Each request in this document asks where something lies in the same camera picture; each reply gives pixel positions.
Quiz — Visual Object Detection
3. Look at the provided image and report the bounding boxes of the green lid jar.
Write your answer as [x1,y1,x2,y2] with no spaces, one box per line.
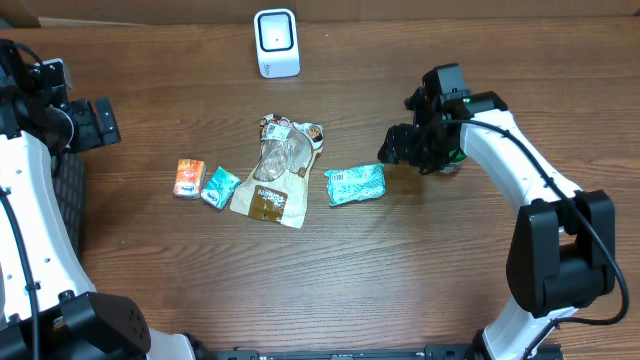
[440,149,467,174]

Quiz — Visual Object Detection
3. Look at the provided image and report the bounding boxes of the orange tissue pack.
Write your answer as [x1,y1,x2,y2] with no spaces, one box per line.
[173,159,206,199]

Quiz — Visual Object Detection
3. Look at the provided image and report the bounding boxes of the teal tissue pack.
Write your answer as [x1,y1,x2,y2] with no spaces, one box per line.
[201,167,241,210]

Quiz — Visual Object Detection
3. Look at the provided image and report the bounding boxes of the brown white snack pouch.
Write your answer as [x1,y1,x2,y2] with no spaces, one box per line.
[230,114,324,229]

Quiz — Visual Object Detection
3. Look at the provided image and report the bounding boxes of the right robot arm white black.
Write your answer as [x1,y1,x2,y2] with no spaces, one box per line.
[378,64,629,359]

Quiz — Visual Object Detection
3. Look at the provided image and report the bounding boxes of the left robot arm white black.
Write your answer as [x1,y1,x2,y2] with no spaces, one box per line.
[1,39,210,359]

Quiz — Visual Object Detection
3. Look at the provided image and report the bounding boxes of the white barcode scanner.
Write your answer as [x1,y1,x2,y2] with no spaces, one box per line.
[253,8,301,79]

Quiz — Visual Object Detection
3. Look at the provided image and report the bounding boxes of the dark grey plastic basket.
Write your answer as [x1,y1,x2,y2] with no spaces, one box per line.
[51,153,87,256]

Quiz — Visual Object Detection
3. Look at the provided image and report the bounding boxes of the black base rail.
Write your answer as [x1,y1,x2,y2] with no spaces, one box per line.
[213,344,472,360]

